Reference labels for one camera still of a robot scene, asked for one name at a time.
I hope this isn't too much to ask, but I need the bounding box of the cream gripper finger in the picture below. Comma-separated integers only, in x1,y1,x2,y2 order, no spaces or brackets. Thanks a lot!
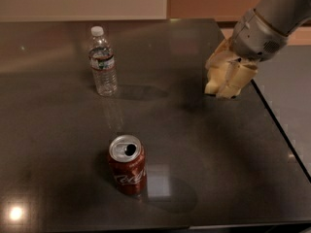
216,60,258,98
205,38,237,72

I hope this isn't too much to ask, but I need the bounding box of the yellow sponge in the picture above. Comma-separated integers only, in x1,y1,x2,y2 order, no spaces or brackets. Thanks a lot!
205,68,225,95

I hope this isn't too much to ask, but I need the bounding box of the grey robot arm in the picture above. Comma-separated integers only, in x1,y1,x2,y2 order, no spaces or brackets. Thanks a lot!
204,0,311,98

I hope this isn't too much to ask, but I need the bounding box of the grey side table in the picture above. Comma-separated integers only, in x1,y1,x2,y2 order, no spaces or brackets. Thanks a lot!
255,46,311,177

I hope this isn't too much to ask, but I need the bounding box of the clear plastic water bottle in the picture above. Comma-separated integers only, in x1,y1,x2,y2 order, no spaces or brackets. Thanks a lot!
88,26,118,96

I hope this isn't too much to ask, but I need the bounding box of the red cola can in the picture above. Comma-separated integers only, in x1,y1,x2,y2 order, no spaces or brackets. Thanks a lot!
108,135,147,196

